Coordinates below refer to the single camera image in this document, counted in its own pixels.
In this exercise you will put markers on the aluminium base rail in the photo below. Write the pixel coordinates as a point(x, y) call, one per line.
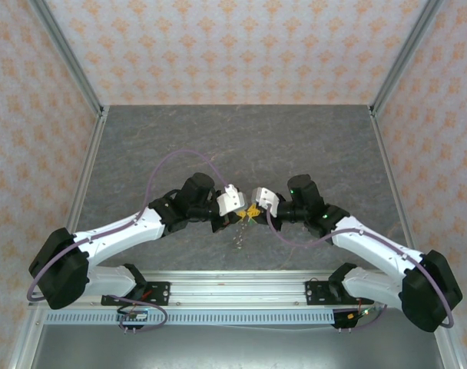
point(237, 292)

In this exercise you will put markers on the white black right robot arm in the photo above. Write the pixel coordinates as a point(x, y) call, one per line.
point(371, 242)

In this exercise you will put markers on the grey metal panel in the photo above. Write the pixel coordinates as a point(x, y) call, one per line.
point(237, 350)

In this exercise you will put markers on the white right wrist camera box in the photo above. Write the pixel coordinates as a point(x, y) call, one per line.
point(264, 198)

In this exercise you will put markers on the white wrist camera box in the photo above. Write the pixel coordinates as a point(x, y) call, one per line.
point(229, 201)
point(264, 198)

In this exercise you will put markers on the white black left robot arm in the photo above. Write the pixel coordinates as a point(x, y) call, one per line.
point(114, 234)

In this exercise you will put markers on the aluminium table side rail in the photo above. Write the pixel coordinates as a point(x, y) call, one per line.
point(92, 153)
point(386, 153)

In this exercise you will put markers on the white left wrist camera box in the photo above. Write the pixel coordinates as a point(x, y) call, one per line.
point(229, 201)

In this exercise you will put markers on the aluminium frame post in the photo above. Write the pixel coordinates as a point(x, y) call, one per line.
point(66, 54)
point(405, 54)

